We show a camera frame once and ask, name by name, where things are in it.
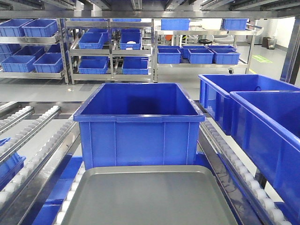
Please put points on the blue bin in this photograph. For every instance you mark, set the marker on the blue bin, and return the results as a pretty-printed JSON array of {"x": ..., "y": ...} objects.
[
  {"x": 266, "y": 125},
  {"x": 215, "y": 93}
]

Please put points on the blue bin right far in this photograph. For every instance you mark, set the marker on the blue bin right far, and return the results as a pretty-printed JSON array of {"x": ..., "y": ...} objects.
[{"x": 215, "y": 93}]

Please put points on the blue bin right near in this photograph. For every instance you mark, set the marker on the blue bin right near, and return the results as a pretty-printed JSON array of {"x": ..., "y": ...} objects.
[{"x": 266, "y": 125}]

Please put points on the grey metal serving tray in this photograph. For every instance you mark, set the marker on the grey metal serving tray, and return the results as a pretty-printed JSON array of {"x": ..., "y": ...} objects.
[{"x": 148, "y": 195}]

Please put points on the blue bin before tray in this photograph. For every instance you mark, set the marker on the blue bin before tray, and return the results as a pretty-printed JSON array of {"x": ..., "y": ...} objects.
[{"x": 128, "y": 124}]

